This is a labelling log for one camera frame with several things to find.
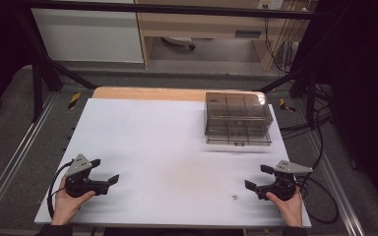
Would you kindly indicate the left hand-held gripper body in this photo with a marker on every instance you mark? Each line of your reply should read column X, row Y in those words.
column 78, row 185

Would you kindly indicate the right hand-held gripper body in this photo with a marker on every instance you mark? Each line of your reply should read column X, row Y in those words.
column 283, row 187

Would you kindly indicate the person's right hand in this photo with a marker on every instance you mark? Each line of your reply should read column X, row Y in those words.
column 291, row 211

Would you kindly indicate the person's left hand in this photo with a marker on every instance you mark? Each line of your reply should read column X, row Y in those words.
column 65, row 208

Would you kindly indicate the small beige item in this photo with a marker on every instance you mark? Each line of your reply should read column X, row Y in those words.
column 234, row 197

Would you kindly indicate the white table cover sheet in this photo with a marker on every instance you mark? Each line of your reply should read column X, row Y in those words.
column 164, row 157

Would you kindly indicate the transparent plastic drawer box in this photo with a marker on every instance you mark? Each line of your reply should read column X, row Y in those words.
column 238, row 118

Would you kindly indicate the yellow black tape marker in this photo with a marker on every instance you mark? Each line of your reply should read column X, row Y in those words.
column 286, row 105
column 74, row 100

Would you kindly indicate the white cabinet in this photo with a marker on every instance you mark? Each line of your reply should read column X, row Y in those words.
column 88, row 32

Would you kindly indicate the office chair base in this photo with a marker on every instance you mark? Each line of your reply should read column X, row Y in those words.
column 180, row 42

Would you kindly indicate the light wooden desk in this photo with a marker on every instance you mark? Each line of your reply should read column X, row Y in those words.
column 203, row 28

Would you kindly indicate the white power strip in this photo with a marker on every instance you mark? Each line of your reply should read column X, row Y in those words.
column 270, row 4

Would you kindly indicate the aluminium rail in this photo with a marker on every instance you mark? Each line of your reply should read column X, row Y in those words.
column 16, row 154
column 336, row 183

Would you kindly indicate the black metal frame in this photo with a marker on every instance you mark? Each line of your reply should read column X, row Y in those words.
column 164, row 8

